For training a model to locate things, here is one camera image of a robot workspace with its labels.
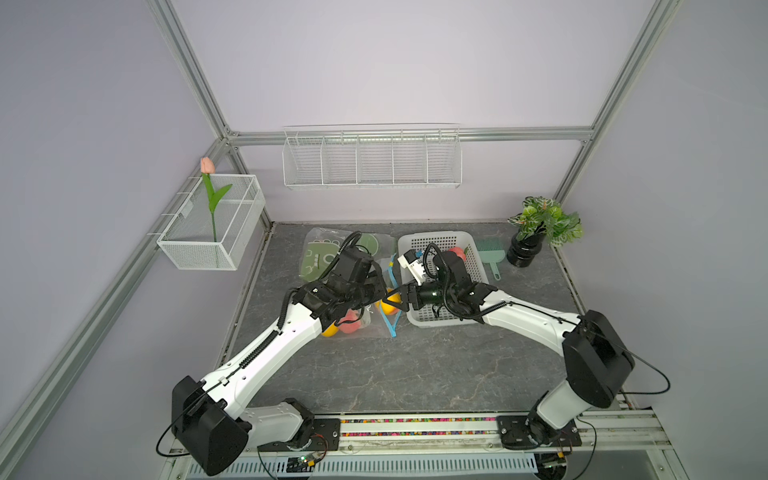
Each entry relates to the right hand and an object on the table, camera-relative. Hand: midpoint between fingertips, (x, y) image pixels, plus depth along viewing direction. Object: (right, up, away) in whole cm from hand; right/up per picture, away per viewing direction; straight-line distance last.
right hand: (386, 296), depth 78 cm
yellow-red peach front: (0, -3, -3) cm, 4 cm away
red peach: (-11, -10, +7) cm, 16 cm away
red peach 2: (+25, +11, +25) cm, 37 cm away
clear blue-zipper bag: (-1, -5, -4) cm, 7 cm away
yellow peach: (-17, -12, +9) cm, 22 cm away
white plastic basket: (+26, +13, +26) cm, 39 cm away
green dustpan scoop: (+39, +12, +34) cm, 53 cm away
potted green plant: (+45, +22, +9) cm, 51 cm away
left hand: (0, +3, -2) cm, 4 cm away
